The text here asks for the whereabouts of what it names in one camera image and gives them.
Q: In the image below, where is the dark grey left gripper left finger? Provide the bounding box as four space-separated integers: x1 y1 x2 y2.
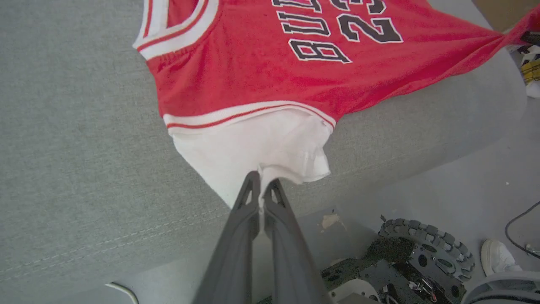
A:
192 171 262 304

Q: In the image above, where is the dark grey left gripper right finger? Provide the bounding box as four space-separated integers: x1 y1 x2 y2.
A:
262 178 334 304

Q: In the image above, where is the red basketball jersey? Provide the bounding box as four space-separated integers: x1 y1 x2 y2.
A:
132 0 540 209

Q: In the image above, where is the yellow and white bag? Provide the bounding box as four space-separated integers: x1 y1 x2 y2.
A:
508 44 540 98

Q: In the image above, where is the brown cardboard box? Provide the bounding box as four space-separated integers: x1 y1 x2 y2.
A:
470 0 540 33

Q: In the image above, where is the black omni wheel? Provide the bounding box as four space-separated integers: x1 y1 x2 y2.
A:
378 218 476 282

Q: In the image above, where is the grey fabric sofa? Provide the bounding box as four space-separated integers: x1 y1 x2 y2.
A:
0 0 528 296

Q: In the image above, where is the white shoe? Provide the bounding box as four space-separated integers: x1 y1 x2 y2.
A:
481 239 524 277

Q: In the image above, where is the grey round robot cover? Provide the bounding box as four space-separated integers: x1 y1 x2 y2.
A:
460 271 540 304

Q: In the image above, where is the white floor cable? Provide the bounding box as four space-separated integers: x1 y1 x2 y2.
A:
105 282 140 304

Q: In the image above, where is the black floor cable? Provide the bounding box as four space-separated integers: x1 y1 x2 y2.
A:
505 201 540 260

